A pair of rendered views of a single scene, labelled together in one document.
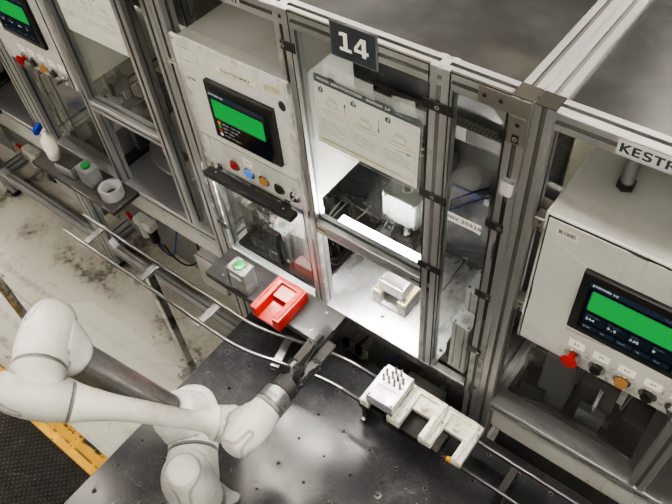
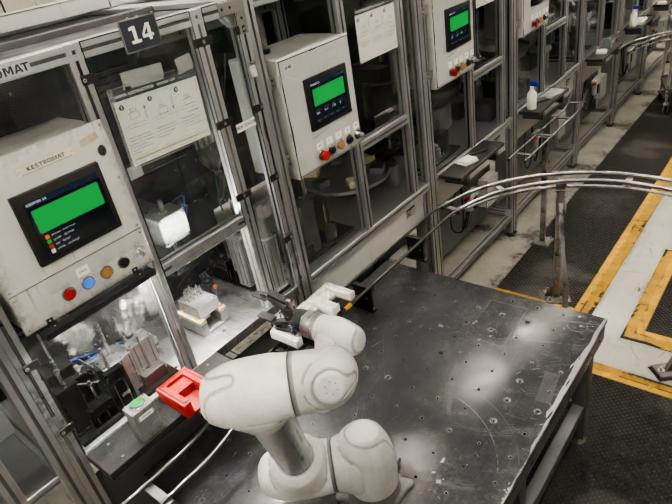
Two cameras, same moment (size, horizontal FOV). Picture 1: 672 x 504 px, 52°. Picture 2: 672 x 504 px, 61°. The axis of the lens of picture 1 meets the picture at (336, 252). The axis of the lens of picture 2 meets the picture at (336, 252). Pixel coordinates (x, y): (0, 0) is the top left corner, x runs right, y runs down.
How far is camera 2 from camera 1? 1.92 m
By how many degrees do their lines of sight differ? 66
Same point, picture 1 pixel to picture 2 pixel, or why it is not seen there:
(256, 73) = (69, 134)
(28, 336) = (262, 364)
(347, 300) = (199, 352)
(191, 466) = (359, 423)
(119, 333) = not seen: outside the picture
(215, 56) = (17, 156)
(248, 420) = (337, 320)
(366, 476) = not seen: hidden behind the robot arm
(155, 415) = not seen: hidden behind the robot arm
